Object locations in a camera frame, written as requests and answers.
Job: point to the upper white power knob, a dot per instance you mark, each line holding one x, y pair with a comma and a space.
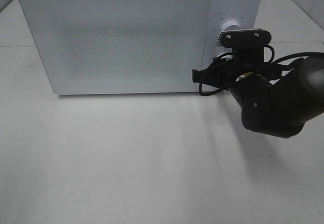
230, 24

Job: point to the white microwave door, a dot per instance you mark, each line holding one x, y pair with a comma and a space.
118, 46

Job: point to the white microwave oven body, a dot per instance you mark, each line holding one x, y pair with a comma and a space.
233, 4

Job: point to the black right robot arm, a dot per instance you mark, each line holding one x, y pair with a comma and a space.
276, 98

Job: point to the white timer knob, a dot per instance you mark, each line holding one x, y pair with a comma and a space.
227, 55

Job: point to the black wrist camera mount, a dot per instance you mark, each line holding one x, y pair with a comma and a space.
247, 45

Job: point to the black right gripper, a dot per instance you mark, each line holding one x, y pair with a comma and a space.
246, 81

